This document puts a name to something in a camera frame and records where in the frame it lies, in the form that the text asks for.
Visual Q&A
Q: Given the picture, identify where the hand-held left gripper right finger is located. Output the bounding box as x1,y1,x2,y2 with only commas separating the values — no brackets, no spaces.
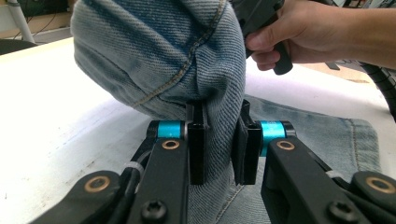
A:
232,99,264,186

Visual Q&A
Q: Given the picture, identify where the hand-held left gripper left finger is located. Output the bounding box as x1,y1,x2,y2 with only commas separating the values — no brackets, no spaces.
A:
186,100,210,186

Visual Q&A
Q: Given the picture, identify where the light blue denim skirt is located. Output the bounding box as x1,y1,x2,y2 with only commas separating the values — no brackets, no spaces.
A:
69,0,383,224

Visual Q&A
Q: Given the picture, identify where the light wooden table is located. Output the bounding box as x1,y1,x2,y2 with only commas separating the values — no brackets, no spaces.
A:
297,61,379,86

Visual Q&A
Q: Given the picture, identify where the white foam mat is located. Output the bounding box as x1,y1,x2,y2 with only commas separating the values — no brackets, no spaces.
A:
0,36,396,224

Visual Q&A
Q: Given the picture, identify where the thin black gripper wire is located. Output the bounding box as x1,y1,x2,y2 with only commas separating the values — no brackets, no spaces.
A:
106,152,153,224

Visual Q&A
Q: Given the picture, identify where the right gripper black corrugated cable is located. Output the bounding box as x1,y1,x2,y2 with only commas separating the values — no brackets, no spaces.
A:
358,60,396,123

